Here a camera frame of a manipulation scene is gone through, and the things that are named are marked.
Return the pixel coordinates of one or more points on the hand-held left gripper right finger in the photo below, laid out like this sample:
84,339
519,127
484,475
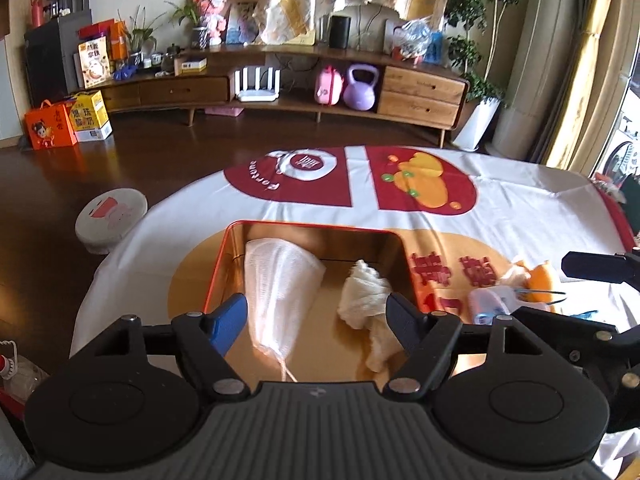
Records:
405,320

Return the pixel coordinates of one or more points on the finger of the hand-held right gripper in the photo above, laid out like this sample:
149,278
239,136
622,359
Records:
600,266
565,322

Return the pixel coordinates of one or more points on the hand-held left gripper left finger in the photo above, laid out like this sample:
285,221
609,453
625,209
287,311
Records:
227,322

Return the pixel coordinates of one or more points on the blue cloth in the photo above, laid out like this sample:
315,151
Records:
585,315

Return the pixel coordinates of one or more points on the red tin box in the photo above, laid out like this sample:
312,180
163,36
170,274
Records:
330,315

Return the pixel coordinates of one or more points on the white cartoon print face mask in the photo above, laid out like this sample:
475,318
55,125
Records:
490,304

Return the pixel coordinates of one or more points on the white knitted towel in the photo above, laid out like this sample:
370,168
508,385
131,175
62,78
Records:
360,295

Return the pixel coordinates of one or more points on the orange plastic bag item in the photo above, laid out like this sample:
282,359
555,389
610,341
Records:
542,276

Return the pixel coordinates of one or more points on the white mesh cloth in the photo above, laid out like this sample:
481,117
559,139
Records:
280,285

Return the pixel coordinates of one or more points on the red and white printed tablecloth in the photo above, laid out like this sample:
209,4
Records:
200,210

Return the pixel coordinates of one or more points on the potted tree white planter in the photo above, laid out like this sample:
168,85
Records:
477,120

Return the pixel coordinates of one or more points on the yellow window curtain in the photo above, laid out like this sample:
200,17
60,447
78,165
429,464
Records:
595,60

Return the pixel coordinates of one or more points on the flat pink box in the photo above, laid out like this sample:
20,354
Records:
224,111

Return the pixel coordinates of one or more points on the clear plastic bottle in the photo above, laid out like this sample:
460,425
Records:
22,375

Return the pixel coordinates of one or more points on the beige window curtain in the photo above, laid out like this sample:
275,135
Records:
530,60

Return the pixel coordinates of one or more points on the white router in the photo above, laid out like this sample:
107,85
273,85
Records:
255,95

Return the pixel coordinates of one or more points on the purple kettlebell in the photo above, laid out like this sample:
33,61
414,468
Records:
360,92

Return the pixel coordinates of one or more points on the wooden media cabinet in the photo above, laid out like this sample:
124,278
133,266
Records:
420,85

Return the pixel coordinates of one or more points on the pink toy case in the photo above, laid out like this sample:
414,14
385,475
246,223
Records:
329,87

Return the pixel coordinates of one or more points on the yellow carton box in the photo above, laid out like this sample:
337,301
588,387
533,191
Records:
90,115

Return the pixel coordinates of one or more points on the small yellow and white box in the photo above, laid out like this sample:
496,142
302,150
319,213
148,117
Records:
190,66

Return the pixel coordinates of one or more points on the dark teapot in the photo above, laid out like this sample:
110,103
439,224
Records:
171,60

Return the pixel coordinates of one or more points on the small blue object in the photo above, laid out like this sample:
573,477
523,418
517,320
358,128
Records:
125,74

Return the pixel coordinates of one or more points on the blue bottle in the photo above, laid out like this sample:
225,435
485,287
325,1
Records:
436,47

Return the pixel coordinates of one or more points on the clear plastic bag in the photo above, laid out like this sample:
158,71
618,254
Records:
415,40

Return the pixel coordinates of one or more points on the green plant dark pot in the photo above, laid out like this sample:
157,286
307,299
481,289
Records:
199,37

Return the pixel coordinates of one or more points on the white and yellow cereal box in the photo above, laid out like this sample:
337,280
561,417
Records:
95,62

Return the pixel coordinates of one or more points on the flat yellow box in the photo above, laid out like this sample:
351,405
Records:
306,38

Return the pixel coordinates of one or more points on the black speaker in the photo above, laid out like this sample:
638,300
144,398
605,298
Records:
340,32

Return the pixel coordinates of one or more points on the potted orchid plant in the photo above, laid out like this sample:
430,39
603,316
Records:
137,40

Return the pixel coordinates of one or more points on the white arched board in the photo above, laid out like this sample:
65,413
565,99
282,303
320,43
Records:
370,25

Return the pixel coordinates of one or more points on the framed cartoon picture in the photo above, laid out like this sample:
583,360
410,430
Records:
242,25

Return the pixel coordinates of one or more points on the red and orange gift box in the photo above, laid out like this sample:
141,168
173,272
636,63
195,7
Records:
117,40

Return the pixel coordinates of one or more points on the pink doll figure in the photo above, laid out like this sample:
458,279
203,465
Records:
215,15

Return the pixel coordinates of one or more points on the black mini fridge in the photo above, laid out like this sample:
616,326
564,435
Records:
50,60

